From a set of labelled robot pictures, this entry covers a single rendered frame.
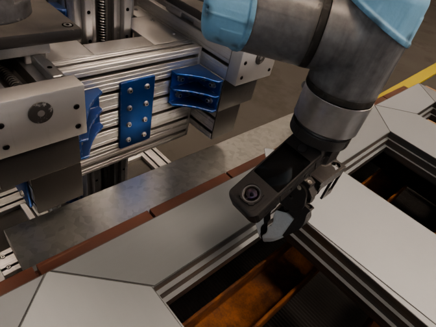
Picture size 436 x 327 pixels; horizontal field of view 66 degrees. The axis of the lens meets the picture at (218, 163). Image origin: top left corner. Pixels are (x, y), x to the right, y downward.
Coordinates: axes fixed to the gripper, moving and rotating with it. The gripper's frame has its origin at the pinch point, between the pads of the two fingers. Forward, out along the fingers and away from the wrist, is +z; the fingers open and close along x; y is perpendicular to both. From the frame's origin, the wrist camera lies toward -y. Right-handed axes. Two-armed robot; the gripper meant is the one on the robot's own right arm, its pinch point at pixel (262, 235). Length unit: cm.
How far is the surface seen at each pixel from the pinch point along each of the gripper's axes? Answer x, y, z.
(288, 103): 105, 187, 88
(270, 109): 106, 165, 88
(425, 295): -21.1, 13.7, 0.7
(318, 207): -1.4, 13.7, 0.7
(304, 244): -4.0, 8.3, 4.2
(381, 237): -11.7, 18.1, 0.7
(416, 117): 2, 69, 1
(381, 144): 2.4, 49.7, 3.0
